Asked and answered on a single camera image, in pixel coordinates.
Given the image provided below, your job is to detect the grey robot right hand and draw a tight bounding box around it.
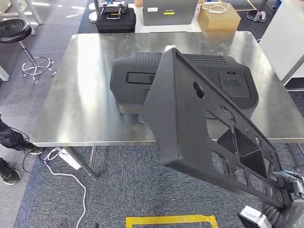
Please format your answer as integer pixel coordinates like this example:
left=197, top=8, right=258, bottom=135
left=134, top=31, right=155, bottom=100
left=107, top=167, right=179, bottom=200
left=272, top=170, right=304, bottom=228

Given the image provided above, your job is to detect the black plastic frame part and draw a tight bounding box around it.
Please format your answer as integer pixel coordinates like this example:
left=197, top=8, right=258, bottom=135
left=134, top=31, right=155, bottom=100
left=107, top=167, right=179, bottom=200
left=138, top=47, right=287, bottom=209

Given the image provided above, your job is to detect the steel workbench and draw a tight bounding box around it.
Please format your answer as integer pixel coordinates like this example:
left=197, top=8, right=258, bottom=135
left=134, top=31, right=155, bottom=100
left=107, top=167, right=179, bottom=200
left=30, top=30, right=304, bottom=181

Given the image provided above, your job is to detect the yellow floor tape square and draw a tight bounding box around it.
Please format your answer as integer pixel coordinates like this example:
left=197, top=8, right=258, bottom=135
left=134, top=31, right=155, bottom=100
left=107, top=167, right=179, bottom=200
left=125, top=214, right=219, bottom=228

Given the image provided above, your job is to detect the chrome barrier stanchion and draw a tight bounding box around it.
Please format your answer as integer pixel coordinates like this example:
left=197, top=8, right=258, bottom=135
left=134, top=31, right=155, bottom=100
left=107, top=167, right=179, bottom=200
left=246, top=0, right=269, bottom=23
left=88, top=0, right=100, bottom=23

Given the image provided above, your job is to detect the black plastic engine cover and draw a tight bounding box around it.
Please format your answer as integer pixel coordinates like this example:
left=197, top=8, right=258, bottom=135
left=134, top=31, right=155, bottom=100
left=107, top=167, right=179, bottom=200
left=109, top=51, right=259, bottom=120

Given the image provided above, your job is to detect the grey box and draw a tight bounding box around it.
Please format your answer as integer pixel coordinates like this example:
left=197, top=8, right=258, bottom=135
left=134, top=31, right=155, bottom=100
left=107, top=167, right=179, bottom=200
left=143, top=0, right=198, bottom=27

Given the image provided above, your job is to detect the white table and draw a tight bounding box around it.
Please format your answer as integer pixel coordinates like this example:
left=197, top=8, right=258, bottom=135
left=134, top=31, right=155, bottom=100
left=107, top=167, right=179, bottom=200
left=128, top=3, right=202, bottom=33

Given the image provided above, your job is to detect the black carrying case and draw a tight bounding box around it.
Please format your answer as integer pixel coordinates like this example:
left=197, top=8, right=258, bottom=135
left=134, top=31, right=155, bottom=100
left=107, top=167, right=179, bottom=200
left=95, top=7, right=137, bottom=34

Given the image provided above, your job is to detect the white power strip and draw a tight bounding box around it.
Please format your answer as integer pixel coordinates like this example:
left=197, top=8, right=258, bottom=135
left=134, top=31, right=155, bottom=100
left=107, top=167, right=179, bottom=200
left=57, top=148, right=82, bottom=171

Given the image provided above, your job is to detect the grey remote controller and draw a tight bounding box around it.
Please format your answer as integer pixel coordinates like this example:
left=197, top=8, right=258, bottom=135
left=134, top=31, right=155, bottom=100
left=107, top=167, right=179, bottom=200
left=97, top=0, right=129, bottom=19

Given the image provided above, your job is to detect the person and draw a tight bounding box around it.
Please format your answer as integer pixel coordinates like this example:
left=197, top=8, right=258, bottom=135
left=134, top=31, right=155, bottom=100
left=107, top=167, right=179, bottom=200
left=0, top=114, right=45, bottom=186

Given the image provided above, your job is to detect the black round stool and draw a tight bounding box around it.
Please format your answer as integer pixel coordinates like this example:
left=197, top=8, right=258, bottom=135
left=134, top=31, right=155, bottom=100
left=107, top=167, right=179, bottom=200
left=0, top=18, right=57, bottom=85

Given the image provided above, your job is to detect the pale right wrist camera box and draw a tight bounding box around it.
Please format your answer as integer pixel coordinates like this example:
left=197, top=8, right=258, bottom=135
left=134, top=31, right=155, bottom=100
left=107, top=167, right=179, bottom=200
left=238, top=205, right=273, bottom=228

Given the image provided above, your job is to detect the white coiled cable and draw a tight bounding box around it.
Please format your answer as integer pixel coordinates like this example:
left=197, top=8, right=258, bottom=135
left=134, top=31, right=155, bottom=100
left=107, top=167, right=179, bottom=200
left=206, top=2, right=230, bottom=14

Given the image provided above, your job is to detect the white power cable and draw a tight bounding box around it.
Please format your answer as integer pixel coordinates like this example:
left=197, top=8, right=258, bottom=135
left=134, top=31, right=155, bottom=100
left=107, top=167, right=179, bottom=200
left=44, top=147, right=87, bottom=228

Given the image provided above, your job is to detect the black cable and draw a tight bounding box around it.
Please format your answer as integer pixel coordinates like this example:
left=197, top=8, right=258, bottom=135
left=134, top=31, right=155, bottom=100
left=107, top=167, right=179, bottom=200
left=9, top=127, right=47, bottom=174

